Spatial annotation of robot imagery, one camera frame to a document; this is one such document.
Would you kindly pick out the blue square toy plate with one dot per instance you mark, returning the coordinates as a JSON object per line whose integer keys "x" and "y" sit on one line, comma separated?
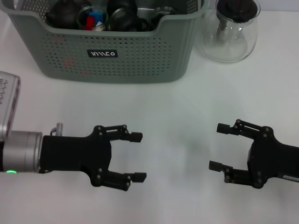
{"x": 98, "y": 16}

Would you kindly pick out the dark clay teapot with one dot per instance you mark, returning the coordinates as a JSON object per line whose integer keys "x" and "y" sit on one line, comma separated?
{"x": 60, "y": 14}

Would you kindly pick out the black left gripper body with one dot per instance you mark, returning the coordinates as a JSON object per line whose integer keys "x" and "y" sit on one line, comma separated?
{"x": 74, "y": 154}

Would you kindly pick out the white toy brick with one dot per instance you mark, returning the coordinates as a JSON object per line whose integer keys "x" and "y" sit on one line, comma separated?
{"x": 99, "y": 26}

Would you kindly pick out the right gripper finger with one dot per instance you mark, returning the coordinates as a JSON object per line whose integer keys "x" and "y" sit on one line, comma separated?
{"x": 240, "y": 129}
{"x": 231, "y": 172}

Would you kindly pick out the clear glass carafe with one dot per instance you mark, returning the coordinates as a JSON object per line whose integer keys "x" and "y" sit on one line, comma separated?
{"x": 229, "y": 46}

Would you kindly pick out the grey-green perforated storage bin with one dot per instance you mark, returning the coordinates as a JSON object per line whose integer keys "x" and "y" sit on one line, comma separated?
{"x": 140, "y": 58}

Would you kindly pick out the black carafe lid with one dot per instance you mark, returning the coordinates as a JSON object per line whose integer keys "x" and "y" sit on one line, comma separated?
{"x": 238, "y": 9}

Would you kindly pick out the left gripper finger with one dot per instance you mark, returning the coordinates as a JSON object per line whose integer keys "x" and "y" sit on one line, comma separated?
{"x": 123, "y": 179}
{"x": 123, "y": 134}

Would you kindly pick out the dark red toy brick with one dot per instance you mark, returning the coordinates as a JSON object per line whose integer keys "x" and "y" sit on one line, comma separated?
{"x": 89, "y": 23}

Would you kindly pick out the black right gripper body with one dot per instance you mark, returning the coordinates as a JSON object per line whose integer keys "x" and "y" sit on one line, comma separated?
{"x": 271, "y": 158}

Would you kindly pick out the left gripper silver plug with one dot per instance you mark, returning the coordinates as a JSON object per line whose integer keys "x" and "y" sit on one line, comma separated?
{"x": 58, "y": 129}

